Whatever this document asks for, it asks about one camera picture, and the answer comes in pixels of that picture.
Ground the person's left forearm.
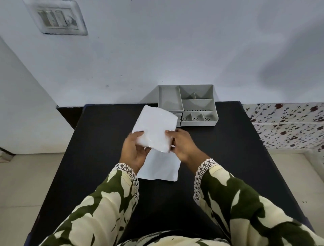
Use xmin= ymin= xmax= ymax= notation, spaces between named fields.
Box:
xmin=38 ymin=162 xmax=140 ymax=246

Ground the white paper sheet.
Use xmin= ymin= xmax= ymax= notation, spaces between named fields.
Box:
xmin=136 ymin=148 xmax=181 ymax=182

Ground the grey plastic desk organizer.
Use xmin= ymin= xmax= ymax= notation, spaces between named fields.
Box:
xmin=157 ymin=84 xmax=219 ymax=127

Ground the white wall switch plate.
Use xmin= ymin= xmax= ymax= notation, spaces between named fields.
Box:
xmin=23 ymin=0 xmax=89 ymax=36

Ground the person's right hand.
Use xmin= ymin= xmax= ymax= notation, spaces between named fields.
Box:
xmin=165 ymin=128 xmax=211 ymax=171

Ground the person's right forearm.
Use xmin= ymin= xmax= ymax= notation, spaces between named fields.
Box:
xmin=193 ymin=158 xmax=324 ymax=246

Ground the person's left hand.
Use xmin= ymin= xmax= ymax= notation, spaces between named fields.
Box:
xmin=119 ymin=130 xmax=152 ymax=175

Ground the green cream patterned garment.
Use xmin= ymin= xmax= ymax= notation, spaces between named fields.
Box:
xmin=121 ymin=235 xmax=231 ymax=246

